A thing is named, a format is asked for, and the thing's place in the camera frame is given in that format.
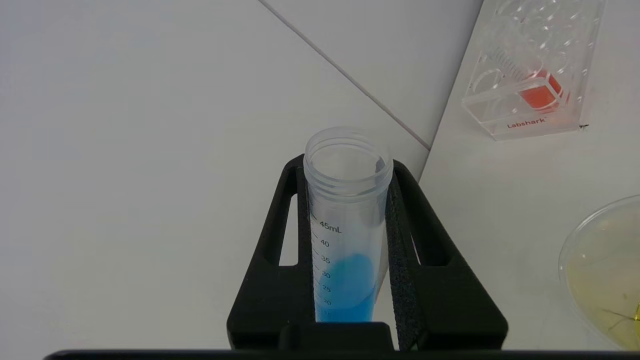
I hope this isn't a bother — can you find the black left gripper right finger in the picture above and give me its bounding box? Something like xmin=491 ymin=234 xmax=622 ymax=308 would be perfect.
xmin=385 ymin=160 xmax=509 ymax=351

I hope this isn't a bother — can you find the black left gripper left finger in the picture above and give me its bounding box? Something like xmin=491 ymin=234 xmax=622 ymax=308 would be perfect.
xmin=227 ymin=155 xmax=319 ymax=351

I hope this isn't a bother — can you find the test tube with blue liquid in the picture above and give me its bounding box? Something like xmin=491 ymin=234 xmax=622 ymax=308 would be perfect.
xmin=303 ymin=126 xmax=394 ymax=324

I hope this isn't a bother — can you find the clear glass beaker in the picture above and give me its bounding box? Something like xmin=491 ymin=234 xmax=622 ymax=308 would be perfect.
xmin=558 ymin=194 xmax=640 ymax=351

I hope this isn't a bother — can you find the test tube with red liquid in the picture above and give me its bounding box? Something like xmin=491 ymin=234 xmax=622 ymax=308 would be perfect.
xmin=492 ymin=44 xmax=567 ymax=111

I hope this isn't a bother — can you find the clear acrylic test tube rack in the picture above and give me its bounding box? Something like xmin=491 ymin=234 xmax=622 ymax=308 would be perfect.
xmin=461 ymin=0 xmax=607 ymax=142

